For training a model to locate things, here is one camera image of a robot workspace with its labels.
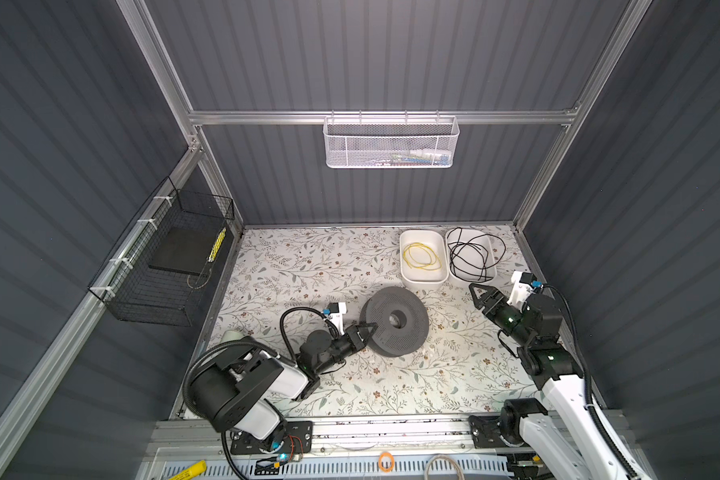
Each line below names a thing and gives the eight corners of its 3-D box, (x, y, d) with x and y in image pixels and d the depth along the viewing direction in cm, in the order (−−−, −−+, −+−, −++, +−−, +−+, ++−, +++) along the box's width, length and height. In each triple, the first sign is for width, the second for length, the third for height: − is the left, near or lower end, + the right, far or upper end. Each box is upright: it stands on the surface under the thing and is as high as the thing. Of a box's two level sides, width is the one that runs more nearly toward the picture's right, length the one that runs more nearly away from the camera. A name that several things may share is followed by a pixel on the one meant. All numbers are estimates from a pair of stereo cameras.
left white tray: (401, 290, 104) (403, 280, 99) (397, 241, 119) (398, 229, 114) (448, 290, 104) (453, 280, 99) (438, 241, 119) (441, 229, 114)
